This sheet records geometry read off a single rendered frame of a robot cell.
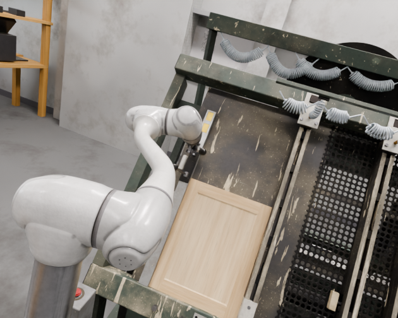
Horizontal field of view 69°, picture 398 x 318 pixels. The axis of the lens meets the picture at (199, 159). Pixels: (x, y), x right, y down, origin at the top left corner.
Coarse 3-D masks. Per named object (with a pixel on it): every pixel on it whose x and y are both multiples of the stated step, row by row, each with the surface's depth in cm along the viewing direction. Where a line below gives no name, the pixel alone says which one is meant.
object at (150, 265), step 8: (208, 128) 157; (200, 144) 155; (184, 184) 150; (176, 192) 149; (184, 192) 149; (176, 200) 148; (176, 208) 147; (168, 232) 144; (160, 248) 143; (152, 256) 142; (152, 264) 141; (144, 272) 140; (152, 272) 140; (144, 280) 139
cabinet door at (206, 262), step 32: (192, 192) 151; (224, 192) 149; (192, 224) 147; (224, 224) 145; (256, 224) 144; (160, 256) 144; (192, 256) 143; (224, 256) 142; (160, 288) 140; (192, 288) 139; (224, 288) 138
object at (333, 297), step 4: (332, 292) 132; (336, 292) 132; (332, 296) 132; (336, 296) 132; (332, 300) 131; (336, 300) 131; (328, 304) 132; (332, 304) 131; (336, 304) 131; (328, 308) 131; (332, 308) 130
